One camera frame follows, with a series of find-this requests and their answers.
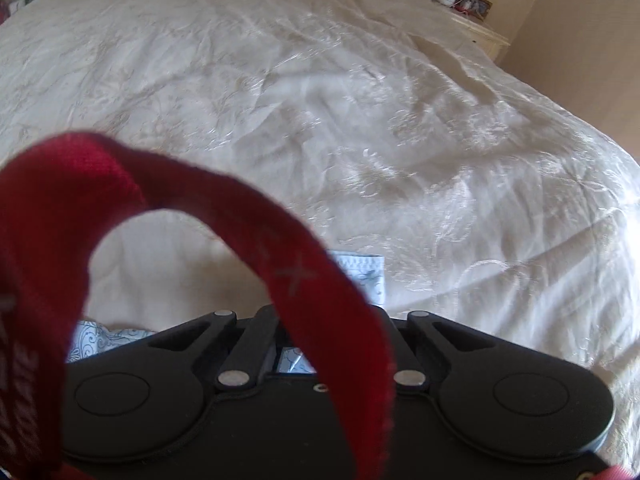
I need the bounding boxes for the red printed webbing strap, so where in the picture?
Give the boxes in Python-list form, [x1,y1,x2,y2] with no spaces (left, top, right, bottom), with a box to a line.
[0,132,398,480]

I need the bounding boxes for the framed photo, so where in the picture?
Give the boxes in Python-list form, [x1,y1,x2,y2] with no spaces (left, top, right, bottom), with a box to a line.
[457,0,494,22]

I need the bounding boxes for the cream nightstand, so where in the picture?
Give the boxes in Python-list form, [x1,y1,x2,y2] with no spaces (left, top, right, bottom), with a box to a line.
[450,10,512,63]

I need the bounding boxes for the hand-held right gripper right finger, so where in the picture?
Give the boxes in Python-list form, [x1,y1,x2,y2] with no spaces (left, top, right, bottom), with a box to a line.
[387,310,497,392]

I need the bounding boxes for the light blue floral pants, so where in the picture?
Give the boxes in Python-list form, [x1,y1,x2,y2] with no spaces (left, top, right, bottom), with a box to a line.
[65,249,386,376]

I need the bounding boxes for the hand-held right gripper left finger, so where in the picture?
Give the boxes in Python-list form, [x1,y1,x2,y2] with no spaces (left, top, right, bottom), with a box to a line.
[148,305,282,392]

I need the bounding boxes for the cream embroidered bedspread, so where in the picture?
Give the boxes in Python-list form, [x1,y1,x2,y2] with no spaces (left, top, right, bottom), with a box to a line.
[0,0,640,461]

